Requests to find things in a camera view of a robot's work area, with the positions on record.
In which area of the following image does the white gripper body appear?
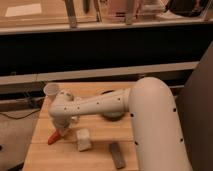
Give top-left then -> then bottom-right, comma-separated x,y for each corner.
53,119 -> 71,137

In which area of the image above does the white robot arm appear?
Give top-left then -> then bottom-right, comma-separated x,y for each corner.
49,77 -> 193,171

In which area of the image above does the white sponge block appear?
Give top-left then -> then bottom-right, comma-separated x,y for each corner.
76,129 -> 92,152

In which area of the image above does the white paper cup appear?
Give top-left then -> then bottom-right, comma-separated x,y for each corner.
43,83 -> 59,101

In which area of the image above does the grey rectangular bar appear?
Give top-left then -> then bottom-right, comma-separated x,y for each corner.
109,142 -> 126,169

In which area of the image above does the dark chair back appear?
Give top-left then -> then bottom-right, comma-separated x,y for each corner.
176,41 -> 213,171

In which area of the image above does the black cable on floor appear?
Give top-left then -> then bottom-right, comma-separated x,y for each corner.
0,96 -> 44,120

